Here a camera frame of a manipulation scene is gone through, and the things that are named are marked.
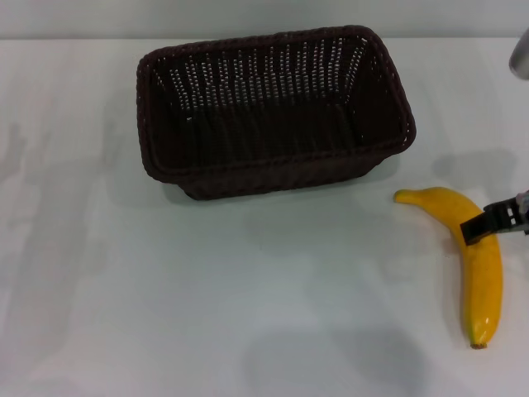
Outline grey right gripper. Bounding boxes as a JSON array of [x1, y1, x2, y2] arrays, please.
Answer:
[[460, 189, 529, 247]]

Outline dark brown woven basket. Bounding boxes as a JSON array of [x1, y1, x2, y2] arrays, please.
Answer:
[[135, 25, 417, 202]]

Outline yellow banana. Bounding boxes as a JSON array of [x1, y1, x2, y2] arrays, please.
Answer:
[[393, 186, 504, 351]]

